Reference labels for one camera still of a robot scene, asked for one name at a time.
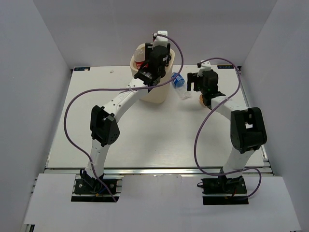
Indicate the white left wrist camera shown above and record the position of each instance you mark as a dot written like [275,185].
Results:
[159,40]

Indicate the orange juice bottle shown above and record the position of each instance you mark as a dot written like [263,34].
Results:
[201,100]

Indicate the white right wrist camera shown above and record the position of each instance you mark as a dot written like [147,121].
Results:
[203,67]

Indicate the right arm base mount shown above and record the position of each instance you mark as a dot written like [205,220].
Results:
[217,191]

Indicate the blue label bottle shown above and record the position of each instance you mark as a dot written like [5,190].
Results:
[180,86]

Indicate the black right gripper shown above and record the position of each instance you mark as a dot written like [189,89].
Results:
[192,78]

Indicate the small red cap bottle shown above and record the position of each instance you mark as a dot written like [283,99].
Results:
[139,57]

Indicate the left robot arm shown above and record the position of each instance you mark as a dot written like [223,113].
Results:
[104,120]

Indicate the beige plastic bin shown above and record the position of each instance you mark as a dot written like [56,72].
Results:
[159,94]

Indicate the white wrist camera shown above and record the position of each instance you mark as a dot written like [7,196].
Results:
[159,40]
[203,67]

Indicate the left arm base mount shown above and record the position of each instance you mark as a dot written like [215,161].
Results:
[88,189]

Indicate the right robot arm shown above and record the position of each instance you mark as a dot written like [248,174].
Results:
[247,129]

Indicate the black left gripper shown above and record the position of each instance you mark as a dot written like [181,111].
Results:
[148,49]

